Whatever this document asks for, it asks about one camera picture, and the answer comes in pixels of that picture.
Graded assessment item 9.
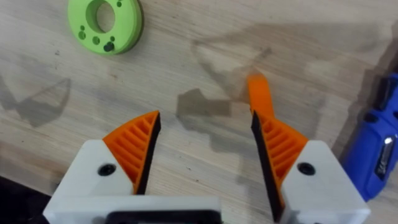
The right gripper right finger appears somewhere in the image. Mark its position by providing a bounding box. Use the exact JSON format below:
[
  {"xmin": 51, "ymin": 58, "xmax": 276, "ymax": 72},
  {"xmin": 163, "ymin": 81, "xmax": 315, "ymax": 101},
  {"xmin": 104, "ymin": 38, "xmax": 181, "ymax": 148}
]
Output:
[{"xmin": 251, "ymin": 111, "xmax": 371, "ymax": 224}]

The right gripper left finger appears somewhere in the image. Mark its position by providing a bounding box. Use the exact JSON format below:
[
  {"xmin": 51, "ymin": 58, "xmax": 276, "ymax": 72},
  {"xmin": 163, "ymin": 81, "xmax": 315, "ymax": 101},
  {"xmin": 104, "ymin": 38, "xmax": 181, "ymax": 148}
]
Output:
[{"xmin": 57, "ymin": 110, "xmax": 162, "ymax": 197}]

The blue electric screwdriver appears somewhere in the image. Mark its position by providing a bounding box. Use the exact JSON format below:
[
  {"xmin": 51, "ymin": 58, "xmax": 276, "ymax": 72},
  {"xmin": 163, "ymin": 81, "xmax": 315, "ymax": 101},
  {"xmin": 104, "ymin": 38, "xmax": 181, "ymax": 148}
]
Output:
[{"xmin": 341, "ymin": 73, "xmax": 398, "ymax": 202}]

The green disc with holes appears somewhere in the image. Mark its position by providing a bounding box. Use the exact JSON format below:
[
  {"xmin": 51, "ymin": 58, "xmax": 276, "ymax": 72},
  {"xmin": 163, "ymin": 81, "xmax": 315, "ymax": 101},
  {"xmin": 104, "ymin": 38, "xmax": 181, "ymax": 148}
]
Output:
[{"xmin": 67, "ymin": 0, "xmax": 145, "ymax": 56}]

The orange ribbed wedge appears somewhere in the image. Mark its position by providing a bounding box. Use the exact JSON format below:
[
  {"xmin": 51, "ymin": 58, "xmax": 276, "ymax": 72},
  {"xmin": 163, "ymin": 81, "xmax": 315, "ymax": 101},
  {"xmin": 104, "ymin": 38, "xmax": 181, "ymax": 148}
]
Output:
[{"xmin": 247, "ymin": 73, "xmax": 276, "ymax": 119}]

